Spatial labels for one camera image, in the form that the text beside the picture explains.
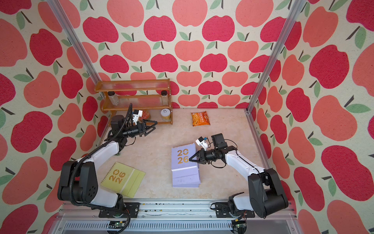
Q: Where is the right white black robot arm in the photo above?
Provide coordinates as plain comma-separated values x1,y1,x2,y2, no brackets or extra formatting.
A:
189,133,289,218

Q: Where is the wooden three-tier shelf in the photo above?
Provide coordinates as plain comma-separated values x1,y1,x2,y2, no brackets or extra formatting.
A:
95,79,173,124

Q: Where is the right aluminium corner post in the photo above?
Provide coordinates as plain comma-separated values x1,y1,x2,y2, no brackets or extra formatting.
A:
245,0,307,116

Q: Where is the right glass spice jar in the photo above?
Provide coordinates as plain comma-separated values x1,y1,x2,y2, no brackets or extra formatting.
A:
161,90,168,106

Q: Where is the yellow-green calendar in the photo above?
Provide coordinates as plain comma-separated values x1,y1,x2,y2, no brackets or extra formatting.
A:
100,162,146,198

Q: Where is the left glass spice jar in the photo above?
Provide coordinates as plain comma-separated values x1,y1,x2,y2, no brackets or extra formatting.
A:
108,91,119,106

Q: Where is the red flat tin can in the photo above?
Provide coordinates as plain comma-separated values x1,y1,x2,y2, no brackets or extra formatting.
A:
141,110,151,120

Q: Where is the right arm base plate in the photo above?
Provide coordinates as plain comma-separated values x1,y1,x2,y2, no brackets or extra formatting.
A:
210,202,255,219

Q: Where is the left aluminium corner post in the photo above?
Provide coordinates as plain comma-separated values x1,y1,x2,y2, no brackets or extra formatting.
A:
47,0,101,84

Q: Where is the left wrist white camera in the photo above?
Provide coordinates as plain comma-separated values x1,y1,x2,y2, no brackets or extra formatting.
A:
132,110,143,124

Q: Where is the glass spice jar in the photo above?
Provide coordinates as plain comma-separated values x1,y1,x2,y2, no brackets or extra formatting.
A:
108,91,119,106
161,90,168,106

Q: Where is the orange snack bag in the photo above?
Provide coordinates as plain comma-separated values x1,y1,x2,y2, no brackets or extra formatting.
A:
191,111,210,127

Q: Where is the white lid yellow can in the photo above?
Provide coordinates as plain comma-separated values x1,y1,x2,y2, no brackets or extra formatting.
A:
160,108,171,121

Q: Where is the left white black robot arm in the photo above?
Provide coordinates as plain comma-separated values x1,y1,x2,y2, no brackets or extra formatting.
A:
57,115,158,218

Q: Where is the aluminium corner post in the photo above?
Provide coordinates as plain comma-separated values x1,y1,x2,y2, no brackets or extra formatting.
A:
47,0,101,84
245,0,307,116

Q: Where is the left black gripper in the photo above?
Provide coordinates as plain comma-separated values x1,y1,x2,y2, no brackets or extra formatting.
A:
122,120,157,138

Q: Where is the purple calendar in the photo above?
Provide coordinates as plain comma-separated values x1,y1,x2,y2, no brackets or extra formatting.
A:
171,143,199,178
172,167,201,188

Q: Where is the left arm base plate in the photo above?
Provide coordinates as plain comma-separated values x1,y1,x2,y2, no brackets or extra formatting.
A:
98,202,140,218

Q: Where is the aluminium front rail frame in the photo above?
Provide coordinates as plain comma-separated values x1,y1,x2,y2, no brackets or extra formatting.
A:
47,199,302,234

